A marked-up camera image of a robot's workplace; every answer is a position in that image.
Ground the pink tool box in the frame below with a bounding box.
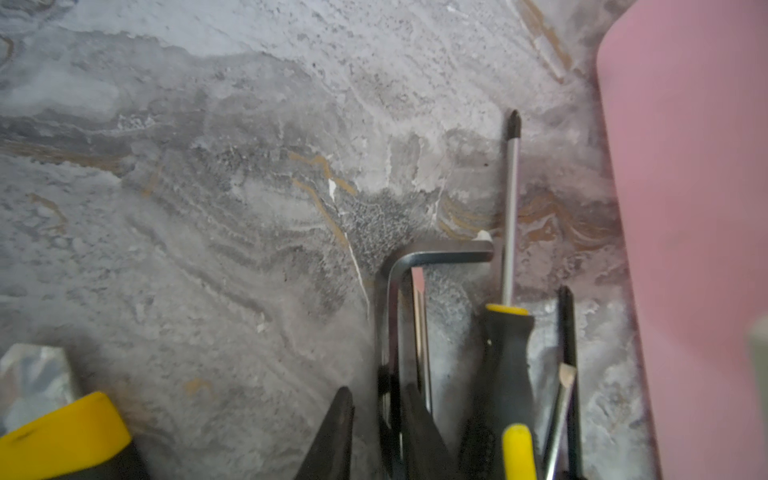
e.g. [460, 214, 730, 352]
[596, 1, 767, 479]

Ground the steel hex key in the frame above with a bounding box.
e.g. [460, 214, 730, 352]
[376, 240, 494, 479]

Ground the orange handled screwdriver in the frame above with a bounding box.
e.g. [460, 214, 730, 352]
[543, 363, 577, 480]

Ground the yellow black phillips screwdriver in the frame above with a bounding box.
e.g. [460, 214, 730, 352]
[459, 110, 538, 479]

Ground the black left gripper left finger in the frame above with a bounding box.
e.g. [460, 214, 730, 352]
[295, 386, 355, 480]

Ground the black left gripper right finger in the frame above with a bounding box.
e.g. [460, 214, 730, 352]
[401, 383, 459, 480]

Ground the yellow black utility knife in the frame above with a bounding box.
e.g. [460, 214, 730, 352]
[0, 343, 151, 480]

